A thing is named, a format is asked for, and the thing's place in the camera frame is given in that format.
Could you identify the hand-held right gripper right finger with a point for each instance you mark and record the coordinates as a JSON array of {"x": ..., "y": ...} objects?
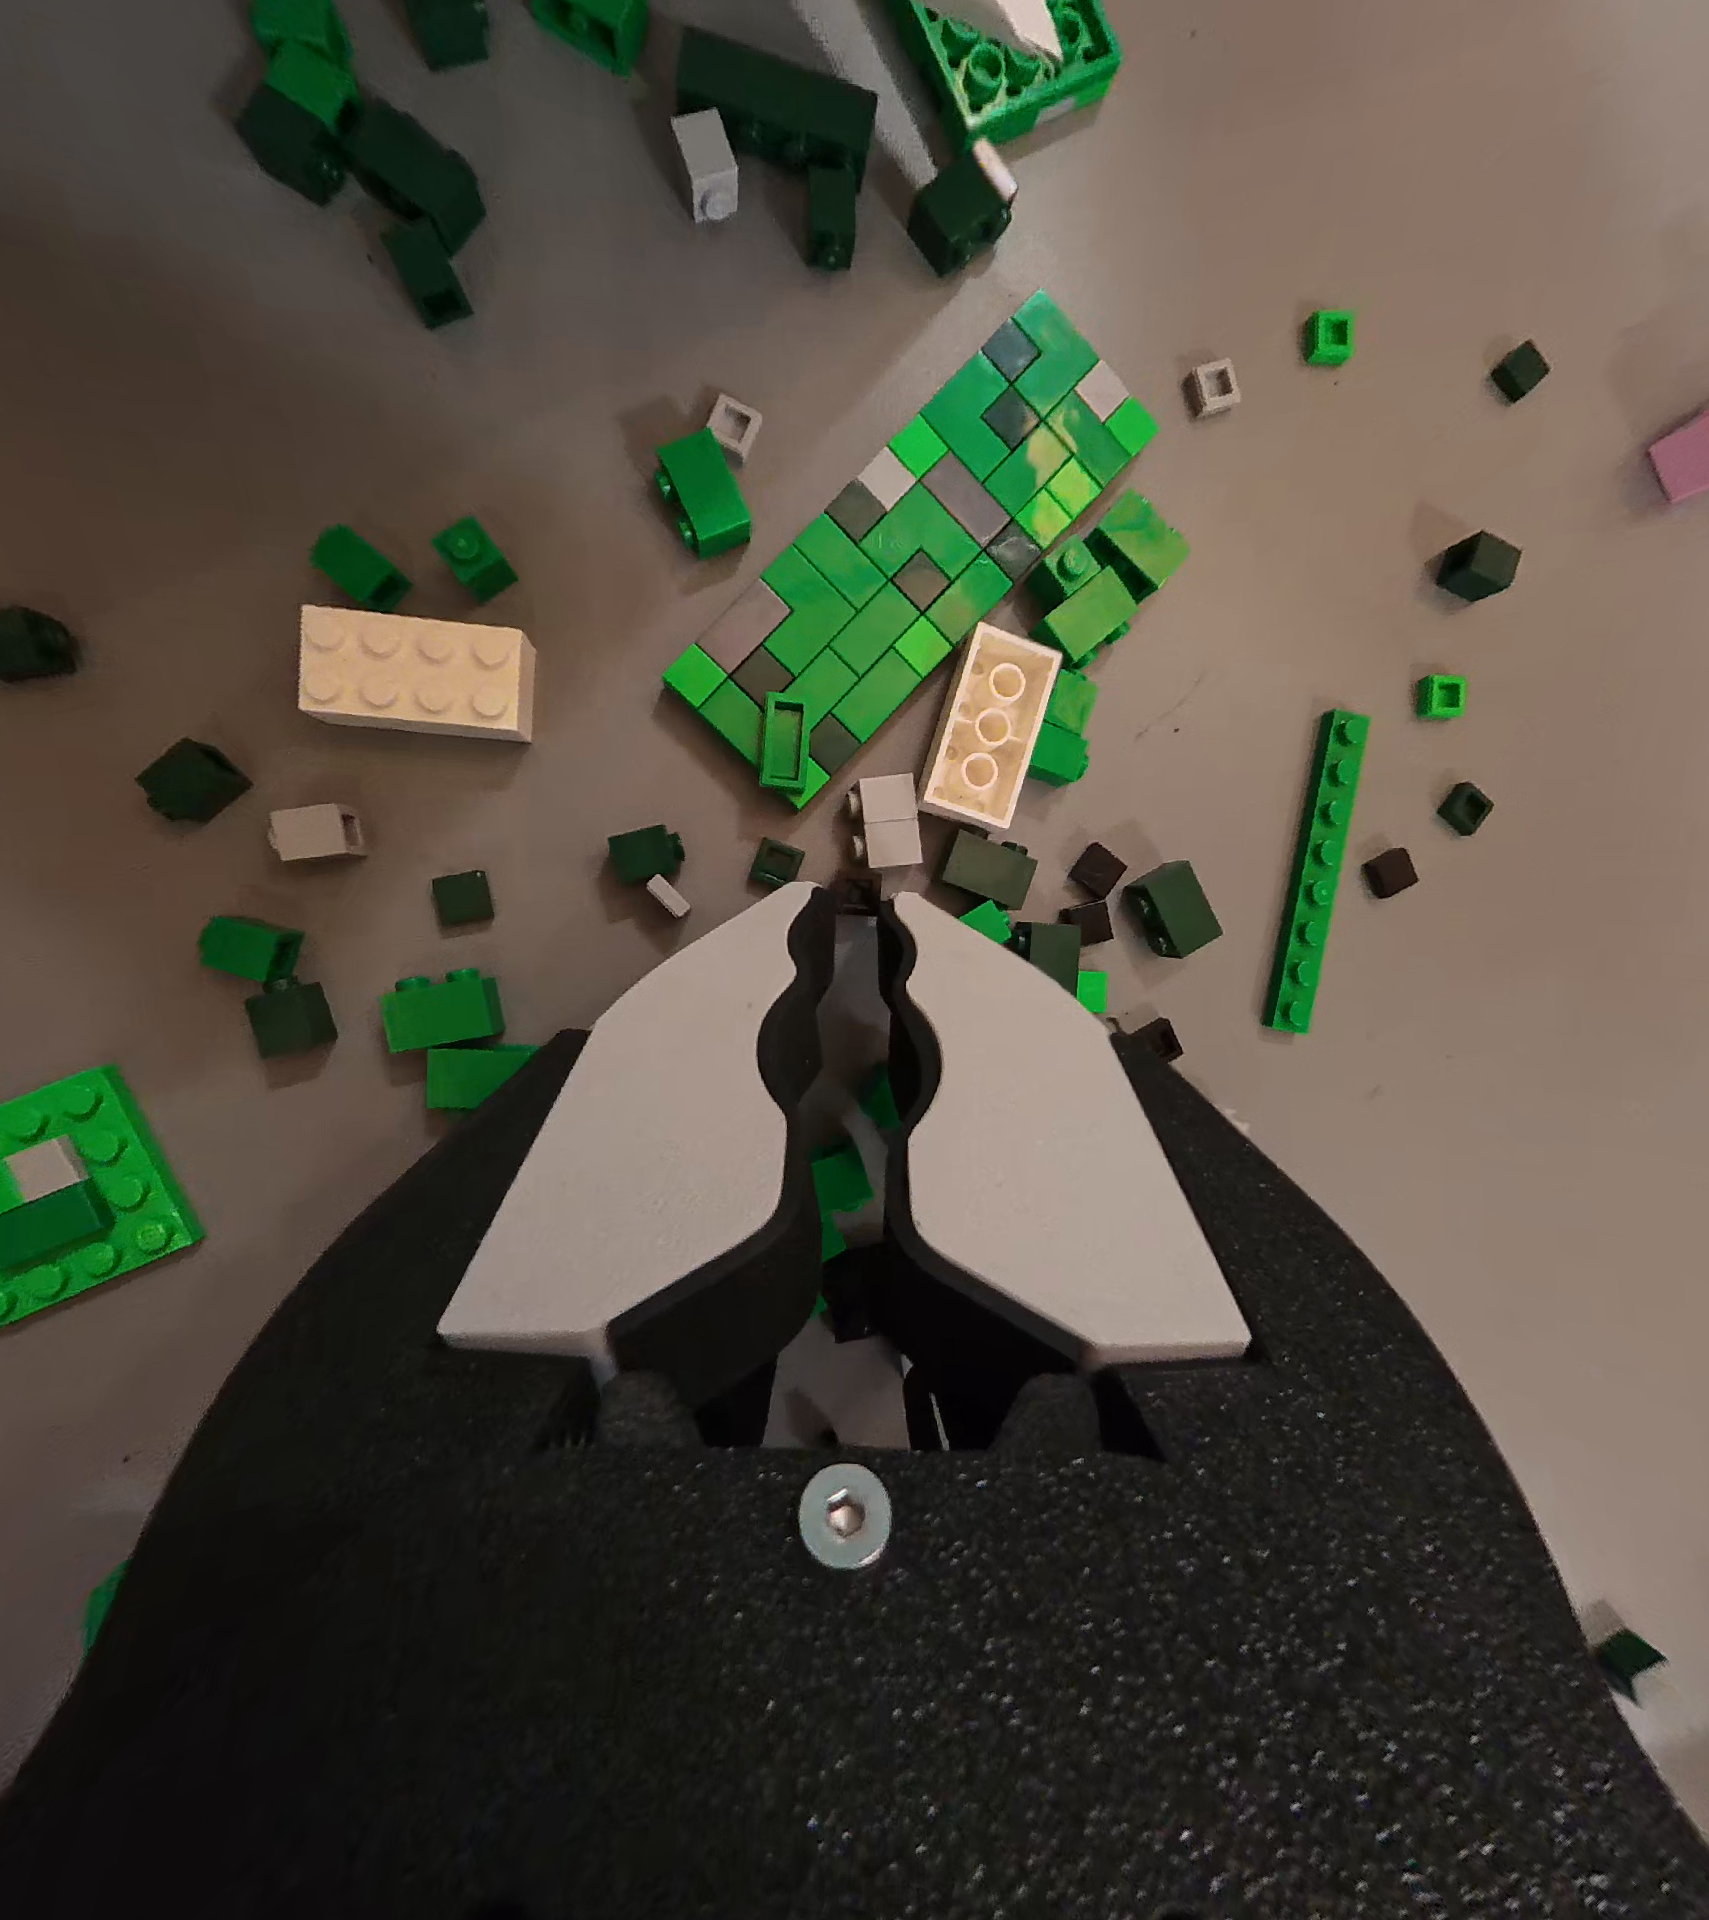
[{"x": 1063, "y": 1169}]

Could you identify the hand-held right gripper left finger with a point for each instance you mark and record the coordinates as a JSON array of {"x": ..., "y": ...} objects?
[{"x": 646, "y": 1169}]

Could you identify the grey desk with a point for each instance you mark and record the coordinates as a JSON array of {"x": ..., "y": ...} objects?
[{"x": 1543, "y": 1199}]

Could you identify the black small brick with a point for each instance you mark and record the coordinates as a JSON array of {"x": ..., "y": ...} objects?
[
  {"x": 1155, "y": 1038},
  {"x": 1098, "y": 866},
  {"x": 1086, "y": 923}
]

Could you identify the tiny grey brick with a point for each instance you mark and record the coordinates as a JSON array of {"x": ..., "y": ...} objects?
[{"x": 669, "y": 898}]

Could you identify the dark small brick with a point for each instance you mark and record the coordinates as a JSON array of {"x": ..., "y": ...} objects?
[
  {"x": 1392, "y": 872},
  {"x": 1467, "y": 810},
  {"x": 775, "y": 865},
  {"x": 461, "y": 898}
]

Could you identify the dull green brick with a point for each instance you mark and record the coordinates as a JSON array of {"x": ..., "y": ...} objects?
[{"x": 294, "y": 1020}]

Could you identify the grey small brick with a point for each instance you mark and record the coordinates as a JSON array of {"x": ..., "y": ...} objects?
[
  {"x": 886, "y": 822},
  {"x": 707, "y": 166}
]

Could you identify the long green plate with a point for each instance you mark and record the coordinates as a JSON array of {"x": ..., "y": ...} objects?
[{"x": 1319, "y": 869}]

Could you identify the cream upturned brick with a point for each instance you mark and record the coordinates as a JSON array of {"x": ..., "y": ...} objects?
[{"x": 990, "y": 728}]

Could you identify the light green brick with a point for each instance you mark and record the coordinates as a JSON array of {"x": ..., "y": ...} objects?
[{"x": 252, "y": 947}]

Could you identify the grey white brick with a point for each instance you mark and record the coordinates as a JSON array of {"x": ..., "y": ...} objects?
[{"x": 320, "y": 835}]

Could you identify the white studded brick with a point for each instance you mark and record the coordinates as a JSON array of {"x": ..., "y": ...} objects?
[{"x": 421, "y": 676}]

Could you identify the green mosaic brick plate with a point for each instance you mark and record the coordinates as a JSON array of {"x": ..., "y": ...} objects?
[{"x": 914, "y": 556}]

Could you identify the green brick with grey top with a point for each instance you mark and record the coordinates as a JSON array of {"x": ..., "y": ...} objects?
[{"x": 707, "y": 503}]

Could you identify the tiny dark green brick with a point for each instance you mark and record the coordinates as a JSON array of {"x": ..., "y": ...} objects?
[
  {"x": 1477, "y": 567},
  {"x": 1520, "y": 370}
]

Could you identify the tiny grey tile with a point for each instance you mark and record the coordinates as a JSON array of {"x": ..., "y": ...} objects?
[{"x": 1210, "y": 386}]

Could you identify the large dark green brick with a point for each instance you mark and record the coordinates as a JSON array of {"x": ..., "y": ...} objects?
[{"x": 774, "y": 98}]

